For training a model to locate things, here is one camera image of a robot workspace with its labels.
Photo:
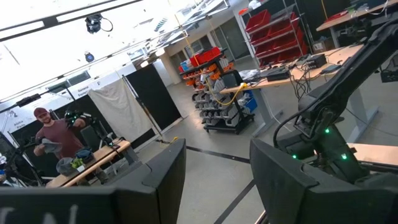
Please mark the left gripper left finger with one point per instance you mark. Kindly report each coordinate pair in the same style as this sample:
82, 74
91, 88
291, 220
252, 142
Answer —
77, 207

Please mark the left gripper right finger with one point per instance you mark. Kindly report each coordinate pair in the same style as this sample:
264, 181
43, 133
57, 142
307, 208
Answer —
311, 205

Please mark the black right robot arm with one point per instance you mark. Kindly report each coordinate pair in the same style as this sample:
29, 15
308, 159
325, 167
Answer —
335, 90

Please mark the black station robot arm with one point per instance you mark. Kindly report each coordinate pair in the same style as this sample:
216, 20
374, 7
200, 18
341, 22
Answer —
93, 127

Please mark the grey cap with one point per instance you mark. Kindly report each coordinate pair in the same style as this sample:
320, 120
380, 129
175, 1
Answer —
52, 145
65, 166

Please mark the small potted plant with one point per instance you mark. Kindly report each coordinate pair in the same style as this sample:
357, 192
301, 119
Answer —
77, 164

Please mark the wooden station table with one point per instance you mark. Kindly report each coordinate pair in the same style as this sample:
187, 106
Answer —
93, 158

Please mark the navy cap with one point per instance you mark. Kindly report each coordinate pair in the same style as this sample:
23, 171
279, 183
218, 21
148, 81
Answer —
85, 155

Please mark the person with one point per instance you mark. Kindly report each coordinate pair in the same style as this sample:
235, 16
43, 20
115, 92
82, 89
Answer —
60, 137

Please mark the white hanging cloth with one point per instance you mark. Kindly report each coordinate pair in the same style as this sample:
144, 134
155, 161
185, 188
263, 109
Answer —
119, 109

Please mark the blue plastic bin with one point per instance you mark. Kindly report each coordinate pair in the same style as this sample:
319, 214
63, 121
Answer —
251, 102

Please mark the wooden office desk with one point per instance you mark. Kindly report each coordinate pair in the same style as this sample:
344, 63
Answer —
311, 73

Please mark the flat black electronics box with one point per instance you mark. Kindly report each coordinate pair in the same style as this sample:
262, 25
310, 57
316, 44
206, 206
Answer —
277, 75

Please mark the dark shelf cart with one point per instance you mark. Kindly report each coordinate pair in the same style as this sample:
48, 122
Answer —
220, 105

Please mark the black partition panel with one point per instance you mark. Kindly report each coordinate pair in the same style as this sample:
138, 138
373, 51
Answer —
155, 93

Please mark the round black ceiling device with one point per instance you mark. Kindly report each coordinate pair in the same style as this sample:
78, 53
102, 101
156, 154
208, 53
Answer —
89, 57

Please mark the cardboard box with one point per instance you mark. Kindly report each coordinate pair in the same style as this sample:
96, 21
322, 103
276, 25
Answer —
323, 46

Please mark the red bin rack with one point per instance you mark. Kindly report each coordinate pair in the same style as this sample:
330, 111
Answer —
273, 37

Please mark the blue storage box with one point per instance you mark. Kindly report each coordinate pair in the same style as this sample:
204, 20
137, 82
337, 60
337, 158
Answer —
185, 66

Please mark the red storage bins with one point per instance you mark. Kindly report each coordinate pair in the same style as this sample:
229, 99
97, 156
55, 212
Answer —
205, 56

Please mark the black overhead camera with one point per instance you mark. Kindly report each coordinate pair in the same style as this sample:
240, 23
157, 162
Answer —
93, 23

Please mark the black overhead frame bar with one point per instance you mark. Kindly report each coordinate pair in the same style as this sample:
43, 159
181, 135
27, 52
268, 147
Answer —
49, 21

